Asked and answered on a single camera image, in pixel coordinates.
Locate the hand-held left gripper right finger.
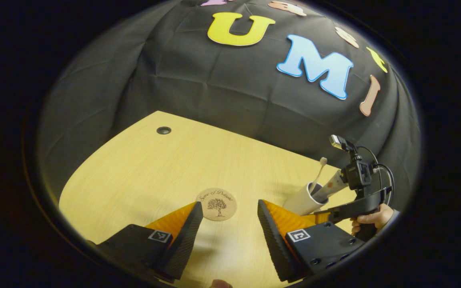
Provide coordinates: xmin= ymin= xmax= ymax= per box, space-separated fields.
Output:
xmin=257 ymin=199 xmax=365 ymax=282

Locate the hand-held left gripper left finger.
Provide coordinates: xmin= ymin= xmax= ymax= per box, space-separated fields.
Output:
xmin=86 ymin=201 xmax=204 ymax=282

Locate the white cup with wooden handle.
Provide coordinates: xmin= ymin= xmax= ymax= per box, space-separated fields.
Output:
xmin=283 ymin=182 xmax=329 ymax=216

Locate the white toothpaste tube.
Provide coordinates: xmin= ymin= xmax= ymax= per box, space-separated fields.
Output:
xmin=313 ymin=170 xmax=345 ymax=202

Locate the pale pink toothbrush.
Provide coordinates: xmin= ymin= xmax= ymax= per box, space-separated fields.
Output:
xmin=309 ymin=157 xmax=328 ymax=194

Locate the round cork coaster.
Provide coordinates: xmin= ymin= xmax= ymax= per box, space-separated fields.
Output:
xmin=196 ymin=188 xmax=238 ymax=222

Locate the black backdrop cloth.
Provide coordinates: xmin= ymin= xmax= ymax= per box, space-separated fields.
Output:
xmin=38 ymin=0 xmax=421 ymax=208

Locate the black camera cable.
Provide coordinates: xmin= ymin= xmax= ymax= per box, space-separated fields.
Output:
xmin=358 ymin=146 xmax=380 ymax=170
xmin=374 ymin=163 xmax=395 ymax=206

